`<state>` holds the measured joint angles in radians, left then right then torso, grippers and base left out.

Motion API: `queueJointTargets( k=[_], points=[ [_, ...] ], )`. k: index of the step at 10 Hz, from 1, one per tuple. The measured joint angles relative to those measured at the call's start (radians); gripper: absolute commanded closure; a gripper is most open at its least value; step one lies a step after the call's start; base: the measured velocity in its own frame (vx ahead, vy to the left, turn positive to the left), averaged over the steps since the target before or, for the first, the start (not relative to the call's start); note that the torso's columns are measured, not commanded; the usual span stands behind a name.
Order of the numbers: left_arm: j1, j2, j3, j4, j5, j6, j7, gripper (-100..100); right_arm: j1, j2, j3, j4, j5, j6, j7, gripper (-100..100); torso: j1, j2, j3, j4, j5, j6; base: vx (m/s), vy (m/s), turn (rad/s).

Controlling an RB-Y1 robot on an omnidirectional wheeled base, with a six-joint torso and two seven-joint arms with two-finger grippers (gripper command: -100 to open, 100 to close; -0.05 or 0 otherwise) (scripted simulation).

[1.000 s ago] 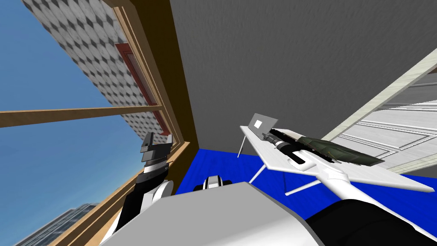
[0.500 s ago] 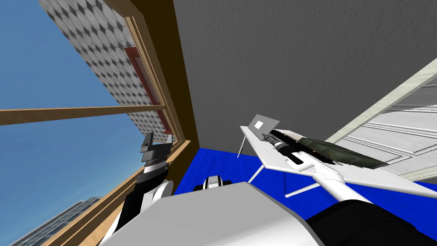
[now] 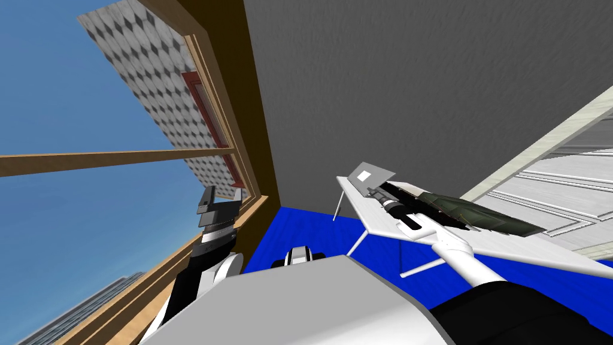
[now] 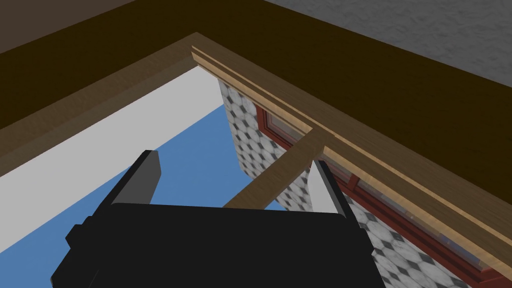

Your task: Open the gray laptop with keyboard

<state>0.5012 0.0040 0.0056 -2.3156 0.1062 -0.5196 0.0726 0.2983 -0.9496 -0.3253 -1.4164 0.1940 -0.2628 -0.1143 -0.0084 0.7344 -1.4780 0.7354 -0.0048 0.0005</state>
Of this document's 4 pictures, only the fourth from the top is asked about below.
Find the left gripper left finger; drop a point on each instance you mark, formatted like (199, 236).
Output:
(138, 182)

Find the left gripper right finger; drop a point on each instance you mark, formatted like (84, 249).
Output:
(322, 192)

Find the red framed window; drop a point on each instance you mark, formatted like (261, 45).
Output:
(416, 236)

